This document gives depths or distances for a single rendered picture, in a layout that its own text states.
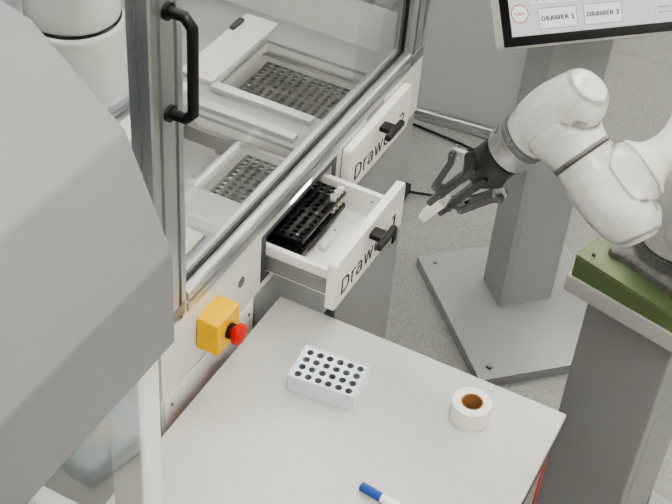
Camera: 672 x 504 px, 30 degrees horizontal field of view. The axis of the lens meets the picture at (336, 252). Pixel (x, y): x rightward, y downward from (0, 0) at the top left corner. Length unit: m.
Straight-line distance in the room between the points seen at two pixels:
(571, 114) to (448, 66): 2.16
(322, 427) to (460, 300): 1.39
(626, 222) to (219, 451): 0.76
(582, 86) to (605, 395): 0.94
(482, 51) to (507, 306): 0.92
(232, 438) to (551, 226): 1.45
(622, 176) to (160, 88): 0.71
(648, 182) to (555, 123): 0.17
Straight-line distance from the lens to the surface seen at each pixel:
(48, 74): 1.28
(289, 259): 2.28
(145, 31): 1.69
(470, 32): 4.01
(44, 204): 1.21
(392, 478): 2.11
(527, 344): 3.41
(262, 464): 2.11
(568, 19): 2.86
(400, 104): 2.66
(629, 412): 2.70
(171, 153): 1.84
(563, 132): 1.96
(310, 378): 2.21
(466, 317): 3.45
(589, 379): 2.71
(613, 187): 1.97
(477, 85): 4.09
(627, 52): 4.77
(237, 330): 2.13
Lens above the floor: 2.40
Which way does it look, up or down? 41 degrees down
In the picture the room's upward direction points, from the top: 5 degrees clockwise
